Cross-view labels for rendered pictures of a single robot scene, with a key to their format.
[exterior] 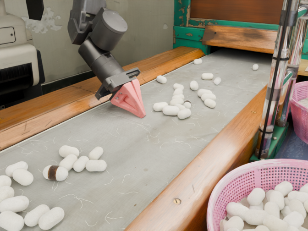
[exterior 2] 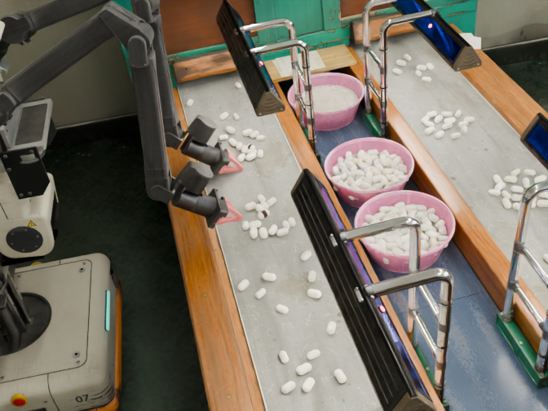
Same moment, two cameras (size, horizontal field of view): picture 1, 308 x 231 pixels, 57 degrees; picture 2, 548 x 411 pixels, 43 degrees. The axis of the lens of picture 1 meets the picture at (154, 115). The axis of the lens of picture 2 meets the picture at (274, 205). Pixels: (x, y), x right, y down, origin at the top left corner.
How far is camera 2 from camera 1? 174 cm
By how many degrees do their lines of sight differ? 38
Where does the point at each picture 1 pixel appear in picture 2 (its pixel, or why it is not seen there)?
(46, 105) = not seen: hidden behind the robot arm
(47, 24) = not seen: outside the picture
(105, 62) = (209, 150)
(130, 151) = (269, 188)
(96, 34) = (203, 136)
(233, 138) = (305, 152)
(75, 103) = not seen: hidden behind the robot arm
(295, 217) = (354, 167)
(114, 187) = (289, 202)
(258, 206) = (339, 173)
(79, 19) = (176, 131)
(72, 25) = (171, 138)
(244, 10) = (200, 38)
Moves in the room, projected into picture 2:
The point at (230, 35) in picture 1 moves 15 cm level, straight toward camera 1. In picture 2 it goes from (201, 66) to (223, 81)
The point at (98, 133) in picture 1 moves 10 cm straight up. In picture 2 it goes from (239, 192) to (234, 166)
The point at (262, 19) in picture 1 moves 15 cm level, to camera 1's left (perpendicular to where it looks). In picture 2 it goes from (219, 40) to (189, 57)
